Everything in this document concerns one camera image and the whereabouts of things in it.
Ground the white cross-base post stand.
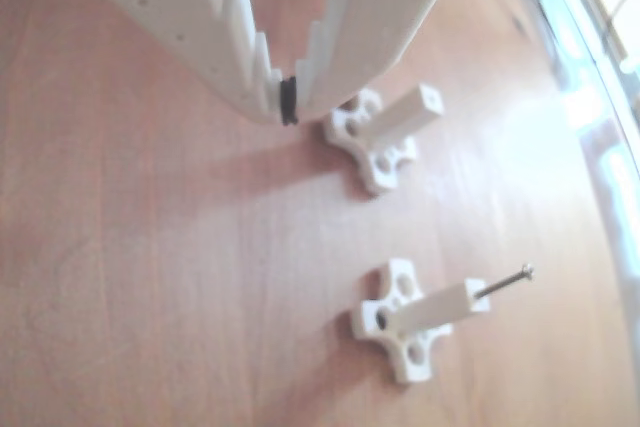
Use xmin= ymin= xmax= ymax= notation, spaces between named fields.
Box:
xmin=322 ymin=82 xmax=446 ymax=196
xmin=349 ymin=257 xmax=492 ymax=386

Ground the small metal screw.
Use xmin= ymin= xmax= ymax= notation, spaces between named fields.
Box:
xmin=479 ymin=263 xmax=536 ymax=299

